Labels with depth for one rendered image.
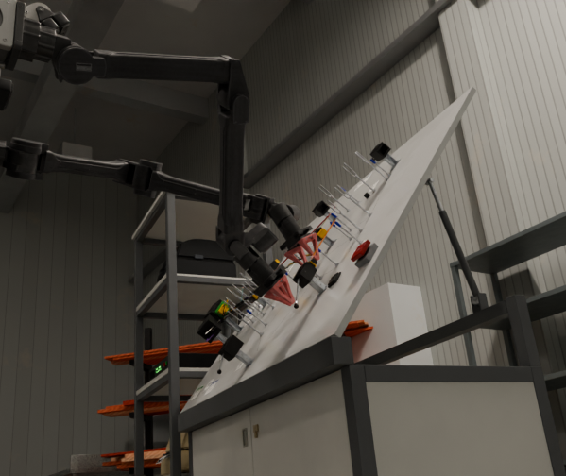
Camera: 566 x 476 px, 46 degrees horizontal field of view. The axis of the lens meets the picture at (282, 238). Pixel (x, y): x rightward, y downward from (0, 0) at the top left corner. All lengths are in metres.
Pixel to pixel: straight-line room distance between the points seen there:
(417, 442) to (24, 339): 9.88
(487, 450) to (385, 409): 0.29
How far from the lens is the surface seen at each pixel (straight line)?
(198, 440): 2.50
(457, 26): 5.97
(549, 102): 5.28
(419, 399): 1.64
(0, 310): 11.25
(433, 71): 6.24
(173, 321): 2.73
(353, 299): 1.60
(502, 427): 1.79
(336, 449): 1.61
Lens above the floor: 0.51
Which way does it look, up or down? 22 degrees up
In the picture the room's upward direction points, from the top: 5 degrees counter-clockwise
